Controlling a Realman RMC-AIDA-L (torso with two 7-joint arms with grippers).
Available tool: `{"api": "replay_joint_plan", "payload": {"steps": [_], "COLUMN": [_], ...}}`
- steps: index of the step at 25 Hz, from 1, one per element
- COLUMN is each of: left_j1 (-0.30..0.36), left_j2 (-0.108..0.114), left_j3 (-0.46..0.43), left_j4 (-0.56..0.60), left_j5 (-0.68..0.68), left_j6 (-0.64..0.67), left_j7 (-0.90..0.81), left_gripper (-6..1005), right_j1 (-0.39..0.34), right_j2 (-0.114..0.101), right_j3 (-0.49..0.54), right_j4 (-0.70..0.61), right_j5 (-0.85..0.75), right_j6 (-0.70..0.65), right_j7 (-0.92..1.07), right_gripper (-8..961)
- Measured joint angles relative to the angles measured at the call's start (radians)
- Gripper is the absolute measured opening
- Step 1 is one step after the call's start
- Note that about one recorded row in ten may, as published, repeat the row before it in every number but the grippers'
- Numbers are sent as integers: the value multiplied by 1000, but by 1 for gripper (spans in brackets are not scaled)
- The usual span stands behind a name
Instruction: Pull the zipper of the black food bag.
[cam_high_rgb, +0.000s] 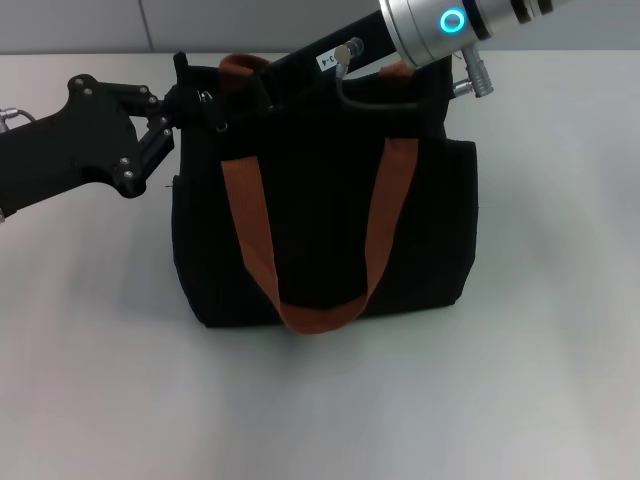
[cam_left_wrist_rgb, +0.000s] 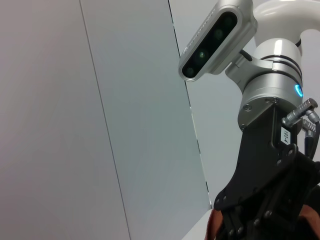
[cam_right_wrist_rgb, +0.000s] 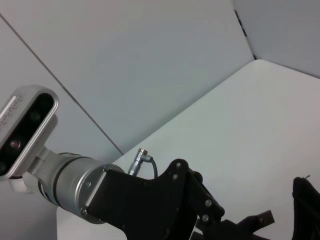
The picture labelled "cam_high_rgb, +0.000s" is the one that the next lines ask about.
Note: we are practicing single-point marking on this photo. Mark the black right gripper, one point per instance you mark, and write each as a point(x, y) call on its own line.
point(360, 45)

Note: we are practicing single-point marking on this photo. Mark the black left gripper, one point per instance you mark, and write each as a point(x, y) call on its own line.
point(65, 150)

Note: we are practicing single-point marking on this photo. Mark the silver zipper pull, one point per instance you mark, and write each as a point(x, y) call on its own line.
point(212, 107)

